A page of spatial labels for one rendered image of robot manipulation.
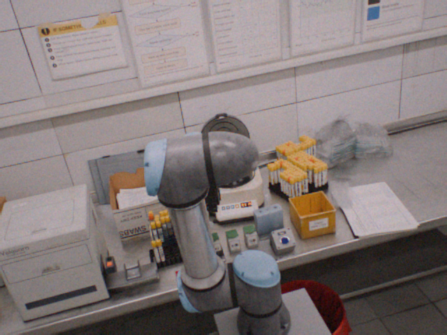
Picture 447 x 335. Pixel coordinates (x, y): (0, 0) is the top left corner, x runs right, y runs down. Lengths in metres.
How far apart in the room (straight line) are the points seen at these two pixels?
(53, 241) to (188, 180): 0.66
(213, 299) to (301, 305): 0.31
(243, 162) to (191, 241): 0.24
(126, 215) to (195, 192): 0.85
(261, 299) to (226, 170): 0.43
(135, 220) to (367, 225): 0.86
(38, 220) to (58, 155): 0.54
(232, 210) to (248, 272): 0.64
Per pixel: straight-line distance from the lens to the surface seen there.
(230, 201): 1.84
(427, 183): 2.06
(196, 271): 1.17
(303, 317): 1.41
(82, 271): 1.57
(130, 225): 1.83
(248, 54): 2.00
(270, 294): 1.26
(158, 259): 1.68
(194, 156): 0.93
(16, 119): 1.98
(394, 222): 1.80
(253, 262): 1.25
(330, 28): 2.11
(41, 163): 2.09
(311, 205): 1.81
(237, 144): 0.95
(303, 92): 2.15
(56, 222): 1.54
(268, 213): 1.70
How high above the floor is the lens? 1.97
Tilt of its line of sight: 30 degrees down
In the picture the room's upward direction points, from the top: 8 degrees counter-clockwise
